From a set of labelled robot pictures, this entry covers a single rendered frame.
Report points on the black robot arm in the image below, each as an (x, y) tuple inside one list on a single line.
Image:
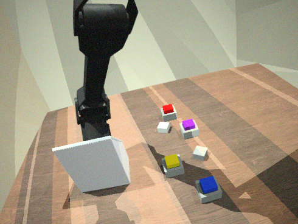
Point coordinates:
[(102, 31)]

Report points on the red button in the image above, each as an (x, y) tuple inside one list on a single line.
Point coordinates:
[(168, 112)]

